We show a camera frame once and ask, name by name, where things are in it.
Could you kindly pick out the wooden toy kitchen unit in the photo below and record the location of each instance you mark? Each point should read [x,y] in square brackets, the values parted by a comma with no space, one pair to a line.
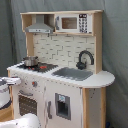
[87,97]

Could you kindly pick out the grey toy range hood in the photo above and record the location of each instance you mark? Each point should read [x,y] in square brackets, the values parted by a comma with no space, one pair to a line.
[39,26]

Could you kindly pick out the toy oven door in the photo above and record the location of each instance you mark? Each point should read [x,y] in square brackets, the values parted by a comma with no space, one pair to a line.
[28,102]

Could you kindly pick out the grey toy ice dispenser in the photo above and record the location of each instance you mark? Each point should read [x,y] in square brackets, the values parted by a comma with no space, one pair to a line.
[62,104]

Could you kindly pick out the right red stove knob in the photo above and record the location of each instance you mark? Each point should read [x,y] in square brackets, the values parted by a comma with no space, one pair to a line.
[34,83]

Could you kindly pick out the grey toy sink basin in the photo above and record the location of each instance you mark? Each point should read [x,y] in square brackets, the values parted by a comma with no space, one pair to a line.
[73,74]

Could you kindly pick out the grey cabinet door handle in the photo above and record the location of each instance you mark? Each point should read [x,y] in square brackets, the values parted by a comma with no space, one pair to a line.
[49,110]

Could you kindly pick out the small silver toy pot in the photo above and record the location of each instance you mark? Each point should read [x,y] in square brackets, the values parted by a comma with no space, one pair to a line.
[30,60]

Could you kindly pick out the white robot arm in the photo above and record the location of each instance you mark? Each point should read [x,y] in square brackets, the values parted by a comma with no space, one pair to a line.
[26,121]

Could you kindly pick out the black toy faucet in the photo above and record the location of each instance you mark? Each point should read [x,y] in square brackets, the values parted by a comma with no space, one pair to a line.
[82,65]

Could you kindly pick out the white toy microwave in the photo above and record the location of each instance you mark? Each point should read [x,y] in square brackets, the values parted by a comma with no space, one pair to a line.
[73,23]

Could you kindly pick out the black toy stovetop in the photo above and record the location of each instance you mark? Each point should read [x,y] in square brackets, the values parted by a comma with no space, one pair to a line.
[40,67]

